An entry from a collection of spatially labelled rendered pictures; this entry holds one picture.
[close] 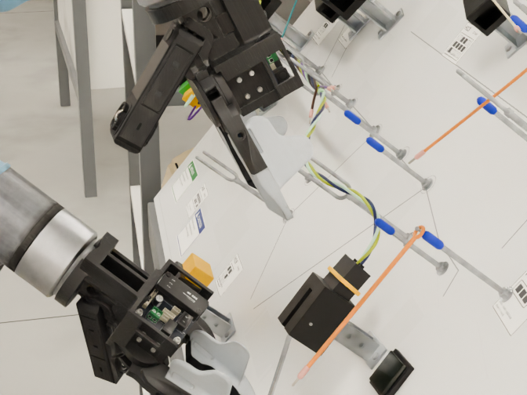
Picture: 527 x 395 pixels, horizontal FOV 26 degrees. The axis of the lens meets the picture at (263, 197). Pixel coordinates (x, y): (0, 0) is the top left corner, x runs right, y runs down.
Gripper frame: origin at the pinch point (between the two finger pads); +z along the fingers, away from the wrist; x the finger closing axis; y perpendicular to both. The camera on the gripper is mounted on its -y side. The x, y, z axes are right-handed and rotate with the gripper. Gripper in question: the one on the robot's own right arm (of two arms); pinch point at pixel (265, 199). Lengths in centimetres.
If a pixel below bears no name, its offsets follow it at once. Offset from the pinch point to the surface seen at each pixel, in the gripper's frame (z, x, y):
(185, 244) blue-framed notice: 24, 61, -9
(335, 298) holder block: 10.8, -2.5, 1.1
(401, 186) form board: 12.6, 16.1, 14.9
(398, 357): 17.2, -6.3, 3.4
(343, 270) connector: 9.5, -0.9, 3.1
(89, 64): 43, 313, -8
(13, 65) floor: 61, 502, -42
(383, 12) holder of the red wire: 3, 47, 29
